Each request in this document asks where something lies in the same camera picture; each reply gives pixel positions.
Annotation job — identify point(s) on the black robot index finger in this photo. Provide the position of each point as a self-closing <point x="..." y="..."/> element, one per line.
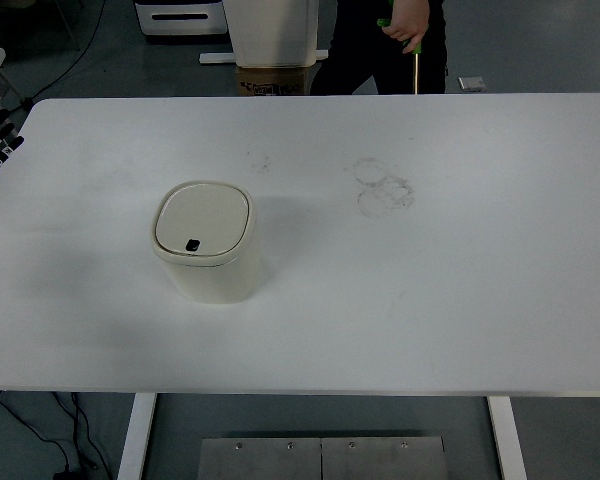
<point x="6" y="152"/>

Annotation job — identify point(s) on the cream tabletop trash can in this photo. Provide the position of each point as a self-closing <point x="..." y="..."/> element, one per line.
<point x="206" y="235"/>

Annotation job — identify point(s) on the person's hand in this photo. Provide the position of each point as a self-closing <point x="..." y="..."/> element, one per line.
<point x="408" y="23"/>

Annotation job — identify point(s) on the white appliance with slot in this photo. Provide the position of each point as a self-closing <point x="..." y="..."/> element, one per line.
<point x="181" y="18"/>

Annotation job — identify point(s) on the white floor bar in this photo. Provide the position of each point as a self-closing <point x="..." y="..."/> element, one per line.
<point x="219" y="58"/>

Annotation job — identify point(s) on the brown cardboard box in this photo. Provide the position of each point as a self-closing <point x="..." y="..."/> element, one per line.
<point x="272" y="81"/>

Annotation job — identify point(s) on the large white bin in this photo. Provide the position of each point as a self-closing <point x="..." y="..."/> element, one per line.
<point x="273" y="33"/>

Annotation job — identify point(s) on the white left table leg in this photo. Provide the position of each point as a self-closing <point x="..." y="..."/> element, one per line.
<point x="137" y="437"/>

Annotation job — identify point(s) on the white table leg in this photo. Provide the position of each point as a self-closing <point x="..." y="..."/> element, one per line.
<point x="137" y="437"/>
<point x="506" y="438"/>

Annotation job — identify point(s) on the person in black clothes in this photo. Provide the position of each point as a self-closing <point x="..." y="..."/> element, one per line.
<point x="360" y="51"/>

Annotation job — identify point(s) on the small grey floor object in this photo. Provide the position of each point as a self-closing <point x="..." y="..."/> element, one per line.
<point x="472" y="84"/>

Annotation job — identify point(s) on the white right table leg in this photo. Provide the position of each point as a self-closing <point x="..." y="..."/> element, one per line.
<point x="506" y="438"/>

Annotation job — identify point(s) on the green handled metal stick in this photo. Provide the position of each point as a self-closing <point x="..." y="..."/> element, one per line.
<point x="416" y="58"/>

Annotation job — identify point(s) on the metal base plate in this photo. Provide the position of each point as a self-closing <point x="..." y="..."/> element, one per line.
<point x="323" y="458"/>

